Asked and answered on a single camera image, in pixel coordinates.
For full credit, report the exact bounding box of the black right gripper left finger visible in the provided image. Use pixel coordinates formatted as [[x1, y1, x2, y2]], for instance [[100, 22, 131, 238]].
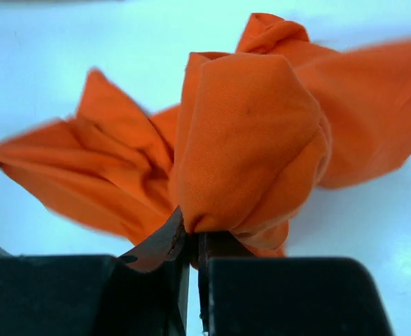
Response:
[[0, 210, 189, 335]]

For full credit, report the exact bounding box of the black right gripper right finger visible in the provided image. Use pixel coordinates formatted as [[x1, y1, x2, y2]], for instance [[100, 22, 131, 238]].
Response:
[[197, 232, 393, 336]]

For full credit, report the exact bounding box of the orange t-shirt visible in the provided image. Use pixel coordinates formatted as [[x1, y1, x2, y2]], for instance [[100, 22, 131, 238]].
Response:
[[0, 13, 411, 257]]

